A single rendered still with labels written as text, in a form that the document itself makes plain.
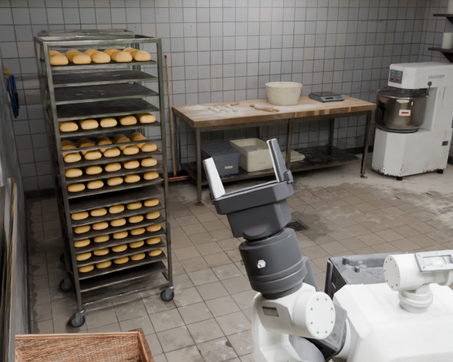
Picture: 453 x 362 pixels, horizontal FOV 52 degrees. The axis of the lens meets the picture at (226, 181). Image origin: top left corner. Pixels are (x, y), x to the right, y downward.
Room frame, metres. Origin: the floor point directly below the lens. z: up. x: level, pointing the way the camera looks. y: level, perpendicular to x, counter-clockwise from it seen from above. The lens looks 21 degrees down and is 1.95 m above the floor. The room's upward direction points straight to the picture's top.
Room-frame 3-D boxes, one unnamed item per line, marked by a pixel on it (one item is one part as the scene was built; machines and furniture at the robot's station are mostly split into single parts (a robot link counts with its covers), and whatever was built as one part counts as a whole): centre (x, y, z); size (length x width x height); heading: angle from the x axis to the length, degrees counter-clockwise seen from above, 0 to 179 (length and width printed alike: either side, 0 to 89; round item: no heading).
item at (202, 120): (5.22, -0.55, 0.45); 2.20 x 0.80 x 0.90; 113
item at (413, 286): (0.76, -0.36, 1.47); 0.10 x 0.07 x 0.09; 98
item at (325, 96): (5.54, -1.20, 0.94); 0.32 x 0.30 x 0.07; 23
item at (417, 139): (5.47, -2.20, 0.66); 0.92 x 0.59 x 1.32; 113
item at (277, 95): (5.35, -0.66, 1.01); 0.43 x 0.42 x 0.21; 113
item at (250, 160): (5.11, -0.29, 0.35); 0.50 x 0.36 x 0.24; 24
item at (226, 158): (4.95, 0.10, 0.35); 0.50 x 0.36 x 0.24; 22
